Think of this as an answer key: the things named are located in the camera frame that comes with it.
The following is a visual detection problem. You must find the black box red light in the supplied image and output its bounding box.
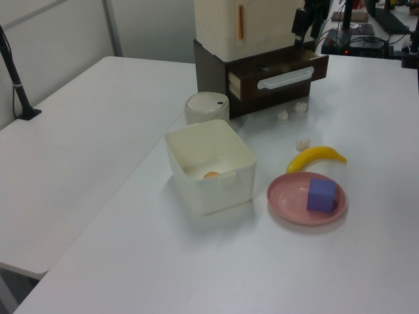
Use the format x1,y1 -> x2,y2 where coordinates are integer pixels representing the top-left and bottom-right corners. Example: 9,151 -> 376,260
343,36 -> 389,58

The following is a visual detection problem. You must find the white square plastic bin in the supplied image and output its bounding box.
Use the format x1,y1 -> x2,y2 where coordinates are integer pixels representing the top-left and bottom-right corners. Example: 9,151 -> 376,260
164,118 -> 257,217

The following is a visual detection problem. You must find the pink plate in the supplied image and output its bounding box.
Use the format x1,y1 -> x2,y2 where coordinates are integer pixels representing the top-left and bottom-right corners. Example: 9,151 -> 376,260
266,171 -> 348,226

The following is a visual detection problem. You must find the small white trash can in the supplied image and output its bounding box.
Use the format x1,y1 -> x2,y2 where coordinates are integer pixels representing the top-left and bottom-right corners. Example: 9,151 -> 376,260
183,92 -> 230,126

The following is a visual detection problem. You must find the black camera stand pole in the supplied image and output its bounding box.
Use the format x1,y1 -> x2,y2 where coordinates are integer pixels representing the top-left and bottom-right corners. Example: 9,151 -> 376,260
0,24 -> 43,120

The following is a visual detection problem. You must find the yellow banana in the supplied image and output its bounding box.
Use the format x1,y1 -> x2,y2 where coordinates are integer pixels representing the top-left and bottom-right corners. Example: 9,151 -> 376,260
285,145 -> 348,174

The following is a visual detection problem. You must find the dark brown drawer white handle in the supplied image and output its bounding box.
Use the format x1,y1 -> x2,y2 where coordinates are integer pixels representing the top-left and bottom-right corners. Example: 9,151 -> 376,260
227,49 -> 330,101

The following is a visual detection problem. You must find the cream toy fridge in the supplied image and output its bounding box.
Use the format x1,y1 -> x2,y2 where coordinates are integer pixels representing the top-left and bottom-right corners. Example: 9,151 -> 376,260
194,0 -> 307,62

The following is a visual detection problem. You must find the dark brown drawer cabinet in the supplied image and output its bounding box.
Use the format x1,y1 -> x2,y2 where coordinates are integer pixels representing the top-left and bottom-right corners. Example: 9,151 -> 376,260
192,38 -> 312,120

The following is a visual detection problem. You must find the purple cube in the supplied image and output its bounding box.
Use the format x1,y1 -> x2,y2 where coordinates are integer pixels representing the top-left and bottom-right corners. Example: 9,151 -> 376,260
306,178 -> 337,214

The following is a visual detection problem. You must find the black table clamp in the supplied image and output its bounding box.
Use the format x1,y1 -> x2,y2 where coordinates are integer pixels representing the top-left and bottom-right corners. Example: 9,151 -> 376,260
400,25 -> 419,69

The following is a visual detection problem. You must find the black monitor stand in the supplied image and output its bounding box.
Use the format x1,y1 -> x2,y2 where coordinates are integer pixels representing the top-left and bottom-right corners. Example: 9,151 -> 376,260
321,0 -> 374,55

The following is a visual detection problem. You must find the black keyboard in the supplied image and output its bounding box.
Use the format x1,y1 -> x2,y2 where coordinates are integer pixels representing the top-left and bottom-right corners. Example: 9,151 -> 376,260
373,6 -> 412,34

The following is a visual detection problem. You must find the black Franka gripper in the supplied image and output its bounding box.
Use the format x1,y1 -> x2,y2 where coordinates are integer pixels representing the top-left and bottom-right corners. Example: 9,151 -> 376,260
291,0 -> 332,50

